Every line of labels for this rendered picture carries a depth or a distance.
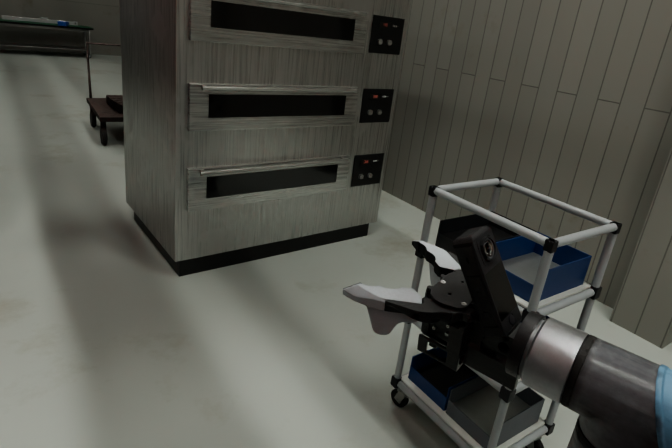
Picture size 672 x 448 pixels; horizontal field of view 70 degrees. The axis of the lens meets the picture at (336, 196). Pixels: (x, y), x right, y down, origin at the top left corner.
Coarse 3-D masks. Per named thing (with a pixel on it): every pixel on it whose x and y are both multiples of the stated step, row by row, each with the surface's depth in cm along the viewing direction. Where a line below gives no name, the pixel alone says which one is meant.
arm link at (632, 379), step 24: (576, 360) 45; (600, 360) 44; (624, 360) 44; (648, 360) 45; (576, 384) 45; (600, 384) 43; (624, 384) 43; (648, 384) 42; (576, 408) 45; (600, 408) 43; (624, 408) 42; (648, 408) 41; (600, 432) 44; (624, 432) 42; (648, 432) 41
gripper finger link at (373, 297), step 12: (348, 288) 56; (360, 288) 55; (372, 288) 55; (384, 288) 55; (408, 288) 55; (360, 300) 55; (372, 300) 54; (384, 300) 53; (396, 300) 53; (408, 300) 53; (420, 300) 53; (372, 312) 55; (384, 312) 55; (372, 324) 56; (384, 324) 56; (396, 324) 55
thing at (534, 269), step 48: (432, 192) 173; (528, 192) 183; (528, 240) 176; (576, 240) 144; (528, 288) 150; (576, 288) 164; (432, 384) 196; (480, 384) 194; (480, 432) 173; (528, 432) 182
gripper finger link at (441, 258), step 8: (416, 240) 66; (416, 248) 65; (424, 248) 64; (432, 248) 63; (440, 248) 63; (424, 256) 64; (432, 256) 62; (440, 256) 61; (448, 256) 61; (432, 264) 62; (440, 264) 60; (448, 264) 60; (456, 264) 60; (432, 272) 64; (440, 272) 59; (448, 272) 59; (432, 280) 65
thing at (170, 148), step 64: (128, 0) 287; (192, 0) 231; (256, 0) 245; (320, 0) 275; (384, 0) 302; (128, 64) 303; (192, 64) 244; (256, 64) 265; (320, 64) 290; (384, 64) 320; (128, 128) 320; (192, 128) 252; (256, 128) 275; (320, 128) 306; (384, 128) 340; (128, 192) 340; (192, 192) 264; (256, 192) 290; (320, 192) 320; (192, 256) 281; (256, 256) 315
